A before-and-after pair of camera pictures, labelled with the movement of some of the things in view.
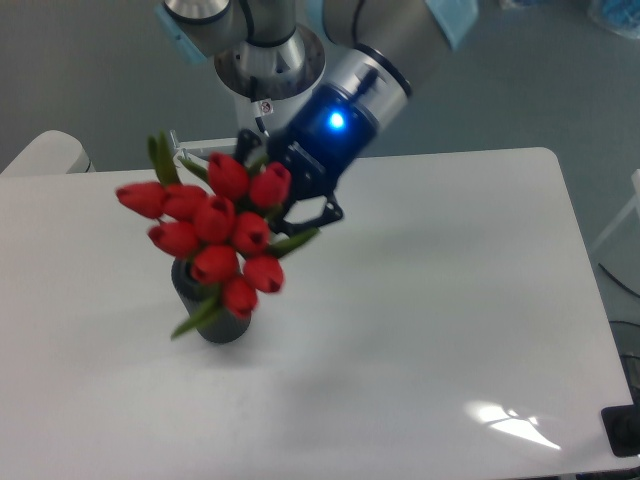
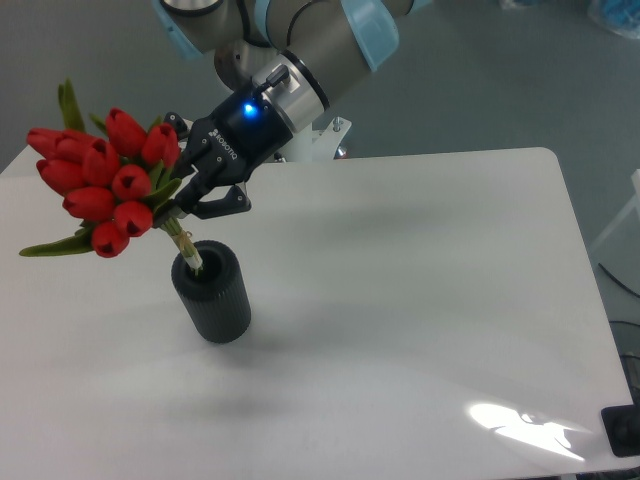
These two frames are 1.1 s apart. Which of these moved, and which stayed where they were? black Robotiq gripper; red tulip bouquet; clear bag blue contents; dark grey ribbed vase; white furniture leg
Moved: red tulip bouquet; black Robotiq gripper
Stayed: clear bag blue contents; white furniture leg; dark grey ribbed vase
